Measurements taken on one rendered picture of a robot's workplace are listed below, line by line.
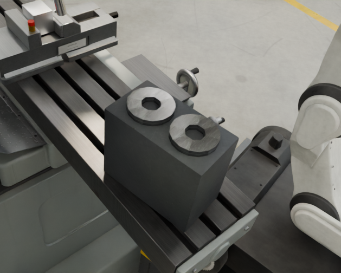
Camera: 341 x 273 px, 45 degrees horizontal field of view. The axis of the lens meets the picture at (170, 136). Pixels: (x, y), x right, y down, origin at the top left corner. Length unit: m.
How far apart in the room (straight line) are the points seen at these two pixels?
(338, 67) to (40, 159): 0.75
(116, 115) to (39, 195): 0.53
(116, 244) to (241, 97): 1.34
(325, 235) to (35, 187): 0.80
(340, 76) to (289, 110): 1.64
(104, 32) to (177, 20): 1.99
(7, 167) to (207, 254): 0.53
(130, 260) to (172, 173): 0.96
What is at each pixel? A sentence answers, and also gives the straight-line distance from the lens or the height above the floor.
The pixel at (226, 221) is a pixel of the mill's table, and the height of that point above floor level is 0.93.
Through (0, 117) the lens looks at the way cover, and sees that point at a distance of 1.11.
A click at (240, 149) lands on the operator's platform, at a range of 1.72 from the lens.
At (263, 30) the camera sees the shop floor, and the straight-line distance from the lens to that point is 3.27.
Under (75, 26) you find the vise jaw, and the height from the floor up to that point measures 1.02.
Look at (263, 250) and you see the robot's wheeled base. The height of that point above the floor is 0.57.
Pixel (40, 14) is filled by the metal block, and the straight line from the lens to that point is 1.10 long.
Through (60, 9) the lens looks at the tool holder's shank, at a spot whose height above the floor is 1.10.
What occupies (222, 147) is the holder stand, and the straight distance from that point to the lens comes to 0.72.
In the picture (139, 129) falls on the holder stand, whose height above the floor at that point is 1.11.
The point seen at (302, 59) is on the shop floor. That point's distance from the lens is 3.09.
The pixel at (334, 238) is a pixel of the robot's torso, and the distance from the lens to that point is 1.23.
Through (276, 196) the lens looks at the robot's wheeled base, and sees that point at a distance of 1.40.
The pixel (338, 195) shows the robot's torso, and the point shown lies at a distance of 1.23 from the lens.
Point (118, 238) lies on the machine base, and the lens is 1.63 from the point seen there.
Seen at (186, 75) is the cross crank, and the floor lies 0.66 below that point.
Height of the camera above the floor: 1.63
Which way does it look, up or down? 47 degrees down
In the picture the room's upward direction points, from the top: 11 degrees clockwise
